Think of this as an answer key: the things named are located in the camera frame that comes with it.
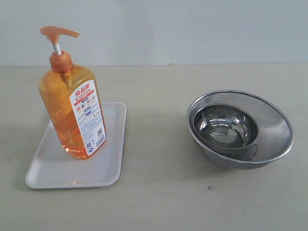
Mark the orange pump soap bottle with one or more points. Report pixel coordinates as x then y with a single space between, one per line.
70 94

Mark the small stainless steel bowl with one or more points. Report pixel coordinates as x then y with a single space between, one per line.
227 130

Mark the steel mesh colander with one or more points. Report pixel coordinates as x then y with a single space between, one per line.
275 137

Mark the white rectangular foam tray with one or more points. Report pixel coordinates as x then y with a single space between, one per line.
52 167

